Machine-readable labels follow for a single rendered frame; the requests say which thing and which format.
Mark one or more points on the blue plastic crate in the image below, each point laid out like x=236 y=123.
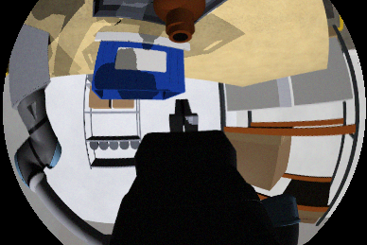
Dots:
x=143 y=68

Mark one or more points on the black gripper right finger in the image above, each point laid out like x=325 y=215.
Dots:
x=191 y=121

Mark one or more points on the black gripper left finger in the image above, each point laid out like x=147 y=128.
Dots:
x=176 y=120

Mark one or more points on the brown bottle with green label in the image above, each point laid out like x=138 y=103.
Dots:
x=179 y=16

